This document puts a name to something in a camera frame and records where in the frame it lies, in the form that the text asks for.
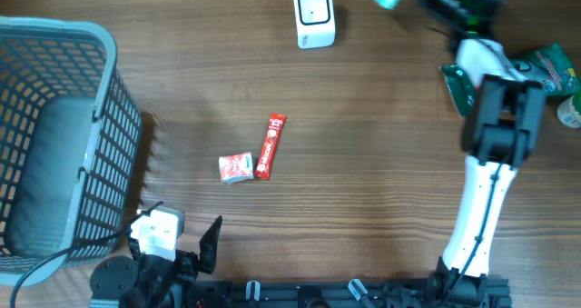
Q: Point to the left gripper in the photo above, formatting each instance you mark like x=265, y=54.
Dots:
x=188, y=263

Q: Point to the red white snack packet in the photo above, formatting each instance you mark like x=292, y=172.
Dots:
x=235, y=168

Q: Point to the green 3M package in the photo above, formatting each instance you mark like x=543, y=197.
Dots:
x=547, y=65

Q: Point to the red stick sachet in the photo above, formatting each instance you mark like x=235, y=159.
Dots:
x=270, y=144

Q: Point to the green lid jar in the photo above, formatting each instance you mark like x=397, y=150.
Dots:
x=568, y=112

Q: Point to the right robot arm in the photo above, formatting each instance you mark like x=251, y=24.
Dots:
x=499, y=134

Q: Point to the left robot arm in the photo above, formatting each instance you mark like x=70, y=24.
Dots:
x=146, y=280

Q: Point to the white barcode scanner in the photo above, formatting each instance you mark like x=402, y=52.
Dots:
x=315, y=23

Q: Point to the grey plastic mesh basket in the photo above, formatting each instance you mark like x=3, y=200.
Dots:
x=70, y=133

